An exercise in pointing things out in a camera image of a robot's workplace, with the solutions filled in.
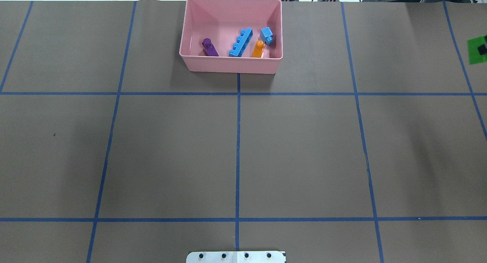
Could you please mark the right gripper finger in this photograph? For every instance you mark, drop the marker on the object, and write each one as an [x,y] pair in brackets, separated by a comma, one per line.
[482,49]

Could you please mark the green block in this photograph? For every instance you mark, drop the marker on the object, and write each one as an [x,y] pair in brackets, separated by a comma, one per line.
[473,50]

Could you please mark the small blue block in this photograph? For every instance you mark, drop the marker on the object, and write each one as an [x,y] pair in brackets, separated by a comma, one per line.
[267,36]

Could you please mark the orange block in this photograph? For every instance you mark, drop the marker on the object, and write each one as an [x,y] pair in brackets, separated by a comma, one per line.
[258,49]

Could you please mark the long blue block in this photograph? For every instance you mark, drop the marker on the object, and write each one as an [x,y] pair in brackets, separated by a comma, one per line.
[241,43]

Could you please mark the purple block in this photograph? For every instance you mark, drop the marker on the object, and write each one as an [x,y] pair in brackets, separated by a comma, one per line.
[209,48]

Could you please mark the pink plastic box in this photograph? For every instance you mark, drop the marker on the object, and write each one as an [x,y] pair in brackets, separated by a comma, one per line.
[222,21]

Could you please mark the white pedestal column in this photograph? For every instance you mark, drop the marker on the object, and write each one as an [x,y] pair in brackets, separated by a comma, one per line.
[237,257]

